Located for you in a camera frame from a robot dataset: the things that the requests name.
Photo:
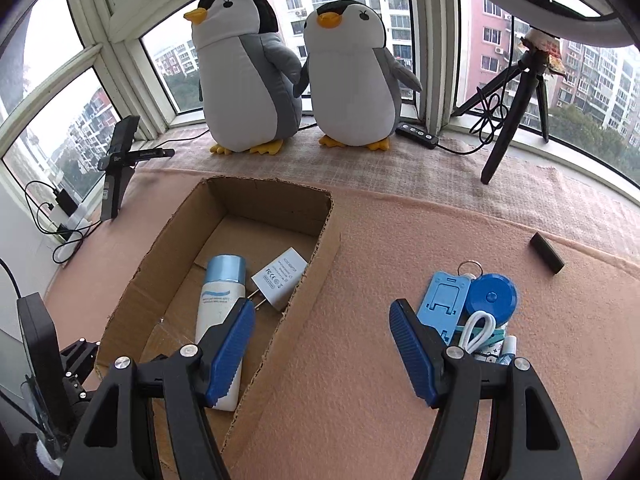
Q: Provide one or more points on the black flat panel device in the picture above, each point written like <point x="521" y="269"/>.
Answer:
<point x="42" y="360"/>

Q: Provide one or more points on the black camera on stand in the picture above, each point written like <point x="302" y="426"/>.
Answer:
<point x="117" y="160"/>

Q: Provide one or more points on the cardboard box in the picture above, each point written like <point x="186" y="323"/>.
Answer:
<point x="270" y="200"/>

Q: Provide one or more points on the checked beige cloth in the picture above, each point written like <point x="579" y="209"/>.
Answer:
<point x="400" y="170"/>

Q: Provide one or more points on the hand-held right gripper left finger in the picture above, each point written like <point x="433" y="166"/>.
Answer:
<point x="230" y="355"/>

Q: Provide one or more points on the small white bottle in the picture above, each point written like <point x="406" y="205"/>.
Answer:
<point x="509" y="350"/>

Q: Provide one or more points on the black charger block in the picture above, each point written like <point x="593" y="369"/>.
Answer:
<point x="66" y="202"/>

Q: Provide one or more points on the large penguin plush toy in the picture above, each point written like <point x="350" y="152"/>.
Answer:
<point x="240" y="85"/>

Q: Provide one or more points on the blue folding phone stand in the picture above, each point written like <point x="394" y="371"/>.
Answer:
<point x="440" y="290"/>

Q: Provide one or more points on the black rectangular bar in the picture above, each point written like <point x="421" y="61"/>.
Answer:
<point x="547" y="253"/>

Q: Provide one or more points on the white power adapter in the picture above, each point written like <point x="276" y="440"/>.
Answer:
<point x="277" y="277"/>

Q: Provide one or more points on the white bottle with blue cap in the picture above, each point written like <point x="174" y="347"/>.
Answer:
<point x="220" y="300"/>

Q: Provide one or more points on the black tripod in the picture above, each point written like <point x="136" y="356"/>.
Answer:
<point x="505" y="135"/>

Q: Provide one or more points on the blue round tape measure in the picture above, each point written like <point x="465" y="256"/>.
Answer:
<point x="492" y="297"/>

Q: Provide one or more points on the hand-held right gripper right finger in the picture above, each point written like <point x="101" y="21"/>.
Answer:
<point x="410" y="355"/>

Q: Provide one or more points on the pink blanket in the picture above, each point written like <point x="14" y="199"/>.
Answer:
<point x="400" y="240"/>

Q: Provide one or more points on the small penguin plush toy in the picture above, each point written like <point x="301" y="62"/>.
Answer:
<point x="350" y="85"/>

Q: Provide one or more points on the white power strip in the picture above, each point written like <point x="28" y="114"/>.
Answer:
<point x="75" y="222"/>

